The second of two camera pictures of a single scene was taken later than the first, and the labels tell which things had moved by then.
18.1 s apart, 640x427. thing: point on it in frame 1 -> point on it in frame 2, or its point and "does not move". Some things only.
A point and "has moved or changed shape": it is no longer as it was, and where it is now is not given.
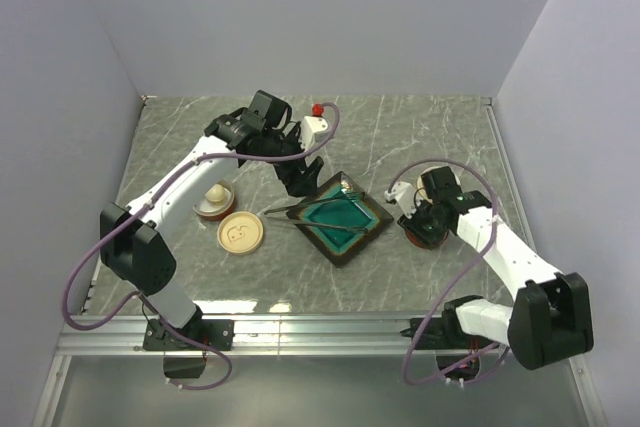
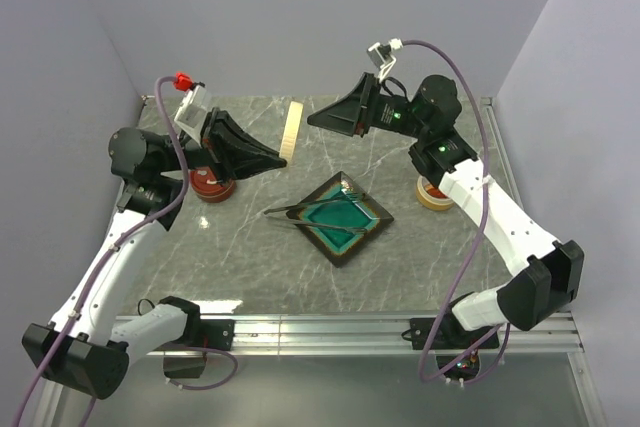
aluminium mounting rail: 264,334 does not move
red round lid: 422,244 -> 208,187
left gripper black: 300,180 -> 218,130
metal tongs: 270,215 does not move
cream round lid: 240,232 has moved or changed shape
